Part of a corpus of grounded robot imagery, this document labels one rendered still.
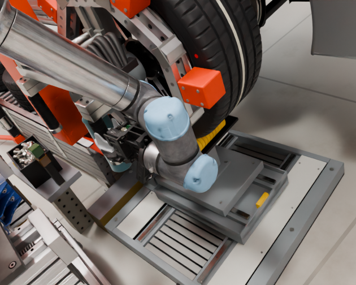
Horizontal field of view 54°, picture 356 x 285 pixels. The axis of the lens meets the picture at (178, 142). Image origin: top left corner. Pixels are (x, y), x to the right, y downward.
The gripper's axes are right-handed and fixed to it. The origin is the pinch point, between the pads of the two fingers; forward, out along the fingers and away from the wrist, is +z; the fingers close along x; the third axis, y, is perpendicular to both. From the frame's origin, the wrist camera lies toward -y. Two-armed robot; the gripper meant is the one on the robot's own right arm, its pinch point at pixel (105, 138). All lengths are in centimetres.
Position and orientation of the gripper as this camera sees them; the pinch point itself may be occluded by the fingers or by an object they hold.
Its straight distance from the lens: 93.5
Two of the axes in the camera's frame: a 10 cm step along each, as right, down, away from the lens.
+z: -7.2, -2.6, 6.5
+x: -6.3, 6.4, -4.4
